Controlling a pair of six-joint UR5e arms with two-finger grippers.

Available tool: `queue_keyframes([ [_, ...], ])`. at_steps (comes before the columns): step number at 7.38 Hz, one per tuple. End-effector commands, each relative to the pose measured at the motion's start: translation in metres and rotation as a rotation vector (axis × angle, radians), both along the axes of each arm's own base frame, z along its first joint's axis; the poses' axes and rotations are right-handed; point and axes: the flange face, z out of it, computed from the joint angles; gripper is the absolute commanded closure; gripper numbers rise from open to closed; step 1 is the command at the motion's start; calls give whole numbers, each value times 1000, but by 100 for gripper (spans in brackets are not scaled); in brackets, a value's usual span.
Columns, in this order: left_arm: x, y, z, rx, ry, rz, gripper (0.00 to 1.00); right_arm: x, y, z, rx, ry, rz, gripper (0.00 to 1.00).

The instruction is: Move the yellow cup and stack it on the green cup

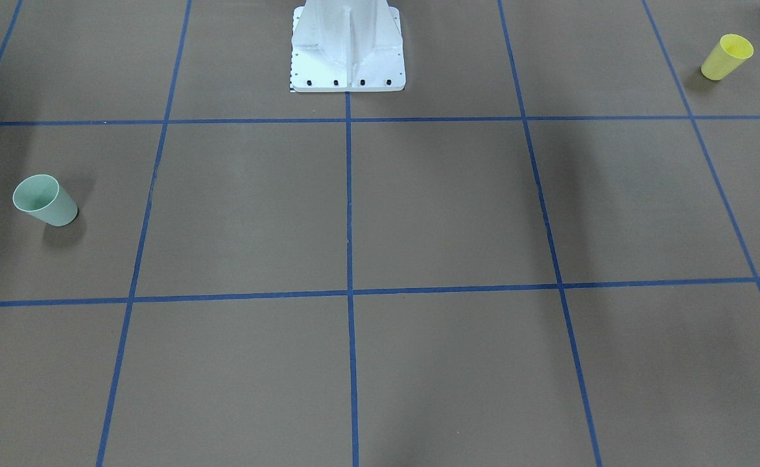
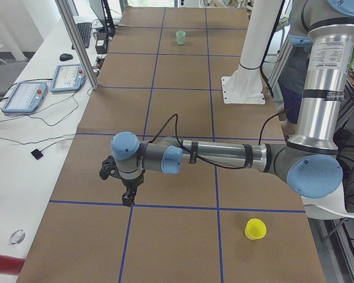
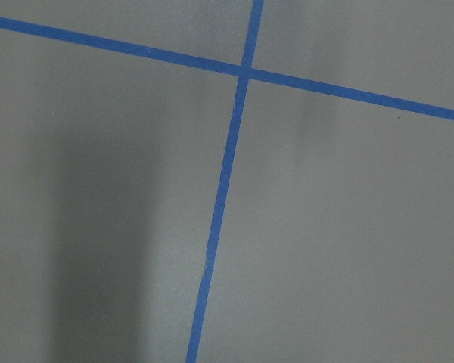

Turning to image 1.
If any yellow plastic cup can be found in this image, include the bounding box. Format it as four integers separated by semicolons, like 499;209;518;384
700;34;754;82

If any green plastic cup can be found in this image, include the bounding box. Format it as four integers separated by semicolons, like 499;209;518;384
12;174;80;227

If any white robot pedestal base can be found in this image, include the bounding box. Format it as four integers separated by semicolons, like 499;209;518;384
289;1;407;93

